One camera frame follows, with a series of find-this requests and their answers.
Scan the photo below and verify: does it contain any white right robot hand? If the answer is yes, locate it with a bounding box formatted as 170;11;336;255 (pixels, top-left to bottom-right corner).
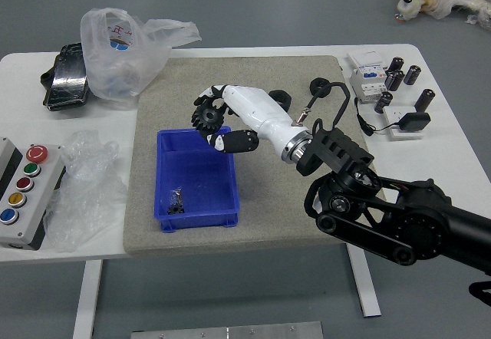
190;84;310;162

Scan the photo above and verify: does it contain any black steel gear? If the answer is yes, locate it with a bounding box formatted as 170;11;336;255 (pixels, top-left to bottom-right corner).
190;99;228;137

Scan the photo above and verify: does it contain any big black hex nut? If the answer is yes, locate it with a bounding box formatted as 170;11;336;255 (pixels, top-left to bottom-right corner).
268;90;293;112

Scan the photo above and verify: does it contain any small black hex nut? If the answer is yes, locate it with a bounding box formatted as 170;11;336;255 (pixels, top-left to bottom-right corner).
308;77;331;98

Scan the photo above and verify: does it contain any blue plastic box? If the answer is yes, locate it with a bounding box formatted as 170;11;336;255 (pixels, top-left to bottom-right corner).
153;125;242;232

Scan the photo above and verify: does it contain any grey push-button control box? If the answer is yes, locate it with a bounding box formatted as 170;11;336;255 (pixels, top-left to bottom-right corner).
0;137;66;252

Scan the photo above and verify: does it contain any grey-brown table mat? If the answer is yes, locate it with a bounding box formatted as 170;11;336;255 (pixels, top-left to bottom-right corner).
122;54;379;255

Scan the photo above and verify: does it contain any white circuit breaker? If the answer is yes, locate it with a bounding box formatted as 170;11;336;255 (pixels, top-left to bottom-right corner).
347;50;388;105

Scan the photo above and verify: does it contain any white power socket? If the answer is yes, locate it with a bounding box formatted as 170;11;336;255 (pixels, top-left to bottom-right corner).
383;104;427;141

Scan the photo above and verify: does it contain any clear printed plastic bag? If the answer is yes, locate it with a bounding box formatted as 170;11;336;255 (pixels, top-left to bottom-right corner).
79;8;203;110

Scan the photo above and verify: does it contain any black power adapter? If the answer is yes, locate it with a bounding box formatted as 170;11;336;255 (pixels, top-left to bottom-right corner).
397;111;431;131

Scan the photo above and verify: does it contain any clear bubble wrap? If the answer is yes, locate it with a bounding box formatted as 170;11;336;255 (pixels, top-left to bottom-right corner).
42;130;128;254

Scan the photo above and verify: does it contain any black wrapped package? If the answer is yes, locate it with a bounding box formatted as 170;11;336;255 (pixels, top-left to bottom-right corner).
38;42;91;113

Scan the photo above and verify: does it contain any white table leg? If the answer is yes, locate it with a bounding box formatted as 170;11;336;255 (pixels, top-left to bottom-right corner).
71;260;104;339
347;243;382;319

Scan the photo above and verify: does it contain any grey metal plate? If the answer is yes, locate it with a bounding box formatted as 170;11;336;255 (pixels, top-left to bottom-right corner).
130;321;324;339

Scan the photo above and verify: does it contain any black adapter cord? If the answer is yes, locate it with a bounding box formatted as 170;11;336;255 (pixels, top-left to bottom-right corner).
352;97;400;137

